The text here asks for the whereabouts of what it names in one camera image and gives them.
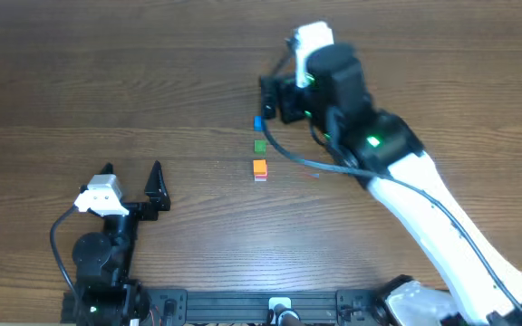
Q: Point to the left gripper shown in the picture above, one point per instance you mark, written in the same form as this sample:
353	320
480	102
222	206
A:
145	211

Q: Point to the orange cube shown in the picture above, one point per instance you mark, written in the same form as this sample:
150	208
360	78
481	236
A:
259	166

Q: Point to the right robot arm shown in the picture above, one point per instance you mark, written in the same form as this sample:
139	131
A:
447	235

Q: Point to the white cube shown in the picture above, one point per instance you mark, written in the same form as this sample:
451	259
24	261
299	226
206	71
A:
261	179

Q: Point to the green cube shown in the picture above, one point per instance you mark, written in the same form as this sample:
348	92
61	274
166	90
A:
260	146

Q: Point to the blue cube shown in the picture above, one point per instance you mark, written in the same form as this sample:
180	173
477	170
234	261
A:
258	123

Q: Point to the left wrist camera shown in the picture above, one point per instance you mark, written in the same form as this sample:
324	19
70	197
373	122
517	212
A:
102	197

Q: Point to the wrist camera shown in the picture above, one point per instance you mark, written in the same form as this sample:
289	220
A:
102	197
313	41

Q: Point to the mounting rail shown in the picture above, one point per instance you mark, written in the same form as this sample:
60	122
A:
234	308

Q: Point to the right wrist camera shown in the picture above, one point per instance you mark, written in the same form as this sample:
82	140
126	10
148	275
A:
313	41

